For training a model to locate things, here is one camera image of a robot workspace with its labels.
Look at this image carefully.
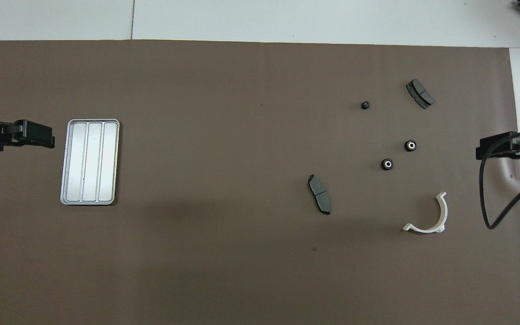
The brown table mat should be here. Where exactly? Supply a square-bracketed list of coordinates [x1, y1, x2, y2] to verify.
[0, 40, 520, 325]

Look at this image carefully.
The dark grey brake pad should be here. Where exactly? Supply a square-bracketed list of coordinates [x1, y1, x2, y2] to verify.
[308, 174, 332, 216]
[406, 79, 435, 110]

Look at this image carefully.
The white curved plastic bracket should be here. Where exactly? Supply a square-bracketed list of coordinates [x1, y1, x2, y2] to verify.
[402, 192, 448, 234]

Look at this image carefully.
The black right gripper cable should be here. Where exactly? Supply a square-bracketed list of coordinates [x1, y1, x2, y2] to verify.
[480, 131, 520, 230]

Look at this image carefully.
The silver metal tray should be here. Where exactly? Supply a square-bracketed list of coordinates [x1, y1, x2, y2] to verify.
[60, 119, 121, 206]

